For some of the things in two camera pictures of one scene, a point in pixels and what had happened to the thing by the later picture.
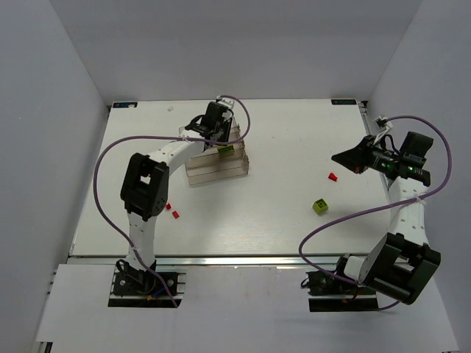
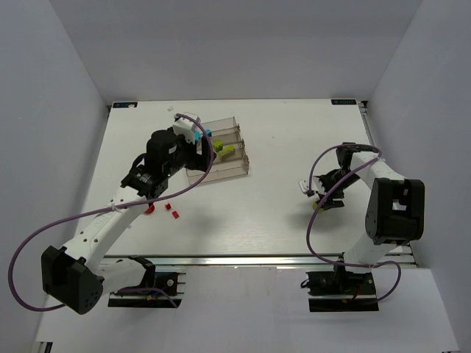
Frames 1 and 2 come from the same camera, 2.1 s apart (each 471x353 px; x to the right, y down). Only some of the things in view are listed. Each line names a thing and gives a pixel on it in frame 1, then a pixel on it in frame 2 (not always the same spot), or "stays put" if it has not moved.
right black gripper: x=366 y=154 to x=329 y=189
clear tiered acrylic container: x=210 y=166 stays put
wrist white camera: x=227 y=102 to x=185 y=127
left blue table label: x=125 y=105 stays put
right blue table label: x=343 y=101 stays put
